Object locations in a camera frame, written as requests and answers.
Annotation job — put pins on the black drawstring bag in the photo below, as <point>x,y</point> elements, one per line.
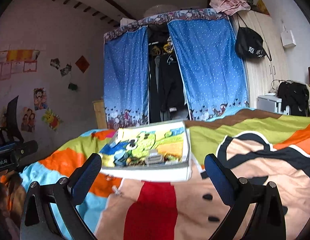
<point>249,44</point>

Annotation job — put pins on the grey hair comb clip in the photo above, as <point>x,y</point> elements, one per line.
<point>154,158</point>

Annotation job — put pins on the anime character poster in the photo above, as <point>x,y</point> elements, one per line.
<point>40,99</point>

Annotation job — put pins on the award certificates on wall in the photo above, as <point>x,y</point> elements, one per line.
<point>18,61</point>

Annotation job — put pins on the light wooden wardrobe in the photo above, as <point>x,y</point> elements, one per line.
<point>264,74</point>

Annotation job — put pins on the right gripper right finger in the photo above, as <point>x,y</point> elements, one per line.
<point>267,220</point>

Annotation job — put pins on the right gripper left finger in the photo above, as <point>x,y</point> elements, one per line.
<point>38,220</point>

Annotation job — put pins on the blue fabric wardrobe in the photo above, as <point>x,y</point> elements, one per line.
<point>179,64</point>

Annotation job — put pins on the small wooden cabinet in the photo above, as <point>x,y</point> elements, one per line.
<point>99,108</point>

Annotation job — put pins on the white cartoon jewelry box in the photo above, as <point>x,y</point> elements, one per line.
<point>158,152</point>

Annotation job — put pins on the dark green wall hook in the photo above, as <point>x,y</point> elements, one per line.
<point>72,87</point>

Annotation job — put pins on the person's left hand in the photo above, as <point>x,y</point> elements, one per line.
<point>12,196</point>

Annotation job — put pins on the silver ring earring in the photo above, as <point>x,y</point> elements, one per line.
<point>109,178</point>

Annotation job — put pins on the white paper bag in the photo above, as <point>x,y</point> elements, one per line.
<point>287,37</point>

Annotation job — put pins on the yellow pikachu sticker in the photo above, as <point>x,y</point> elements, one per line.
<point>51,119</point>

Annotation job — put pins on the colourful cartoon bed blanket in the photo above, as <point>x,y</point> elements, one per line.
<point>258,145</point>

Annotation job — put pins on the red diamond paper decoration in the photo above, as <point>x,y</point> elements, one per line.
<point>82,64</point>

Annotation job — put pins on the blue hair claw clip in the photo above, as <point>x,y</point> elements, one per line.
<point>120,155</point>

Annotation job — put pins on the black clothes heap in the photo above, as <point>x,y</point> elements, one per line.
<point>296,96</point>

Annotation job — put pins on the family cartoon poster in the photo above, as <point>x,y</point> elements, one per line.
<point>28,120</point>

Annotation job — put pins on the wall photos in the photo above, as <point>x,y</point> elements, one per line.
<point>57,65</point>

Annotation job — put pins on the pink clothes pile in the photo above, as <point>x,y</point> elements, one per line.
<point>229,7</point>

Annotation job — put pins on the white small cabinet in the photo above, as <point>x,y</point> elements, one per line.
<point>271,103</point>

